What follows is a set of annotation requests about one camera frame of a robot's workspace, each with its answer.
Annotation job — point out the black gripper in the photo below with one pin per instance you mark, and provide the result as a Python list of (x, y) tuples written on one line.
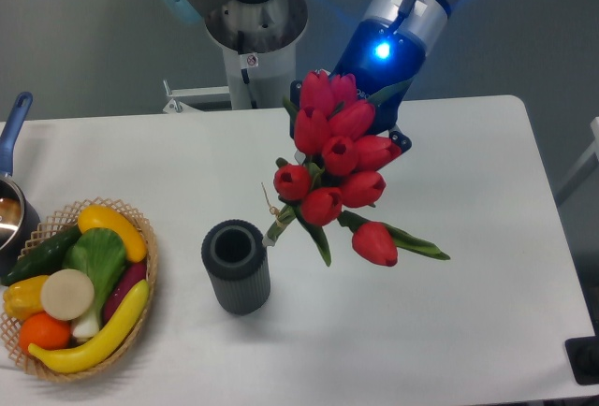
[(377, 60)]

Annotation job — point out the red tulip bouquet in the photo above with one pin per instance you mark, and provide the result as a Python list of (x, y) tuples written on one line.
[(338, 170)]

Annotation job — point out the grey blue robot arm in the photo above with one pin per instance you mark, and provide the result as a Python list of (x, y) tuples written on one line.
[(258, 39)]

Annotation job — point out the dark grey ribbed vase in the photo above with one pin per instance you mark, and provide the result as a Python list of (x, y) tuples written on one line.
[(237, 265)]

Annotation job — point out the purple sweet potato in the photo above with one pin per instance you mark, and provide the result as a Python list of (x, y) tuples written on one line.
[(131, 276)]

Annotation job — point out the yellow squash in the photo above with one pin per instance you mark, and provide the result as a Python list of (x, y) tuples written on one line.
[(99, 216)]

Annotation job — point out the green lettuce bok choy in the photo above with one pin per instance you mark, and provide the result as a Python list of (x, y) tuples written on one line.
[(100, 254)]

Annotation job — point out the woven wicker basket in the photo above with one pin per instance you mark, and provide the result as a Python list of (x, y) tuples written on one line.
[(56, 222)]

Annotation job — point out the green cucumber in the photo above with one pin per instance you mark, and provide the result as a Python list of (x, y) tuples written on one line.
[(44, 259)]

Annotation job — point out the black device at table edge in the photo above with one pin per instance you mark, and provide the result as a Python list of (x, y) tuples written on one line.
[(583, 358)]

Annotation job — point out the beige round disc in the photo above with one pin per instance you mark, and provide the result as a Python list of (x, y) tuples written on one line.
[(67, 294)]

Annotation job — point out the yellow banana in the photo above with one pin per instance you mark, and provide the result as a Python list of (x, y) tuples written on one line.
[(104, 343)]

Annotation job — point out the yellow bell pepper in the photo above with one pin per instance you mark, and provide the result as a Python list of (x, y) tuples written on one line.
[(23, 299)]

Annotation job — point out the orange fruit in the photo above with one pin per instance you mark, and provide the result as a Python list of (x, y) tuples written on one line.
[(44, 331)]

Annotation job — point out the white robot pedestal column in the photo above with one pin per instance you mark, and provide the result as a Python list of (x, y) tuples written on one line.
[(259, 80)]

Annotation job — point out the white metal base frame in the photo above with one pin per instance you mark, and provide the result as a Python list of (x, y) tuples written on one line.
[(203, 98)]

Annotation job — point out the white furniture frame at right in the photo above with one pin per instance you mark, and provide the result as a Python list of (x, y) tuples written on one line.
[(581, 170)]

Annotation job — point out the blue handled saucepan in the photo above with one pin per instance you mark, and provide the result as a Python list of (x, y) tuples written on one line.
[(18, 217)]

